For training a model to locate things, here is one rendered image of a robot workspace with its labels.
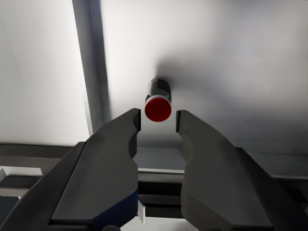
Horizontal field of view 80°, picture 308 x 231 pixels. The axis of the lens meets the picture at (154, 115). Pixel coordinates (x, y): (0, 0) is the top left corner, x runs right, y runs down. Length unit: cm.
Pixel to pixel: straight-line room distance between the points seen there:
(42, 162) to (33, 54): 12
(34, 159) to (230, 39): 23
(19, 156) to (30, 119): 4
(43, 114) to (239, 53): 21
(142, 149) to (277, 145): 15
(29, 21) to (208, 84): 16
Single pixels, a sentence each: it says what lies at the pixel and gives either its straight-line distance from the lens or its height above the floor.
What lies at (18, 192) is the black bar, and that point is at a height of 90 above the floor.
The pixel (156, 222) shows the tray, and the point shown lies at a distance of 34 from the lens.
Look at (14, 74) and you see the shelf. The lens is 23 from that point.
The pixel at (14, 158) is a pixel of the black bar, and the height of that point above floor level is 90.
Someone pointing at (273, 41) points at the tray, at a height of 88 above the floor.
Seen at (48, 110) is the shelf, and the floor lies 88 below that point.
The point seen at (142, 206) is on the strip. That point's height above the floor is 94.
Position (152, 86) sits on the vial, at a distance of 16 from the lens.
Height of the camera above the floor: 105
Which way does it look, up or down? 59 degrees down
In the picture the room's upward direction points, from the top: 177 degrees counter-clockwise
